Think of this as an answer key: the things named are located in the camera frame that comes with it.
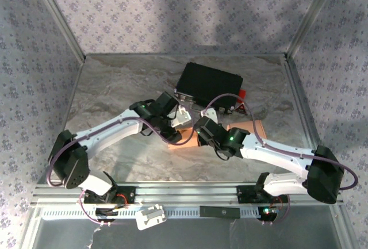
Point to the brown cardboard box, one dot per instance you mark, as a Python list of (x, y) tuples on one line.
[(257, 129), (187, 144)]

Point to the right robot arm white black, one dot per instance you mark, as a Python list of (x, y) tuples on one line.
[(276, 154)]

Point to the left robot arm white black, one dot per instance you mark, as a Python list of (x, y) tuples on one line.
[(115, 129)]

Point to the black connector box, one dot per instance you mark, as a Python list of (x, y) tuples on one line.
[(103, 211)]

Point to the red warning triangle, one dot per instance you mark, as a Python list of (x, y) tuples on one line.
[(242, 110)]

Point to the black case with metal latches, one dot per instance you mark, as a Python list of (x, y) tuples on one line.
[(210, 83)]

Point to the red block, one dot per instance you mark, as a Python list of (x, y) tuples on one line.
[(242, 92)]

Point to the black flat bar device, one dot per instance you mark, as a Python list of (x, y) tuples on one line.
[(220, 212)]

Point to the small circuit board green light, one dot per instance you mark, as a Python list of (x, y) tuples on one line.
[(267, 213)]

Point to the white plastic clip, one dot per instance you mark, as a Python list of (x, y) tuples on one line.
[(149, 217)]

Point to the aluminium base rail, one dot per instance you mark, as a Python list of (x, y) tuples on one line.
[(187, 193)]

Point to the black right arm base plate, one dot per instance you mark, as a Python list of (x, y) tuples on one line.
[(244, 194)]

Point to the aluminium side rail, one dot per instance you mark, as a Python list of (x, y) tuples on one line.
[(73, 88), (299, 88)]

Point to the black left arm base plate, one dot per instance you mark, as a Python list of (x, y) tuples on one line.
[(129, 194)]

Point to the aluminium frame post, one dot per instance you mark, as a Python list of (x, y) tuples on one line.
[(314, 16), (58, 16)]

